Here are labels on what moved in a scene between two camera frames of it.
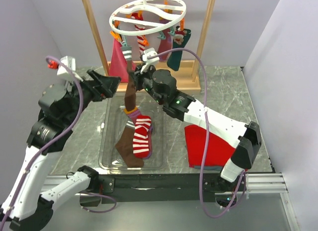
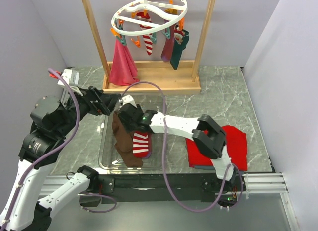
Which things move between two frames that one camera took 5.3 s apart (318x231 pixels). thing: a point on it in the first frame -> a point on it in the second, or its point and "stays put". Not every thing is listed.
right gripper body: x=144 y=80 -> x=130 y=125
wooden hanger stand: x=188 y=77 stays put
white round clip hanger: x=147 y=15 stays put
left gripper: x=102 y=86 -> x=99 y=102
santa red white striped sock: x=135 y=16 -> x=147 y=39
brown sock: x=130 y=87 -> x=123 y=139
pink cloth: x=118 y=65 stays put
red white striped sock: x=140 y=144 stays put
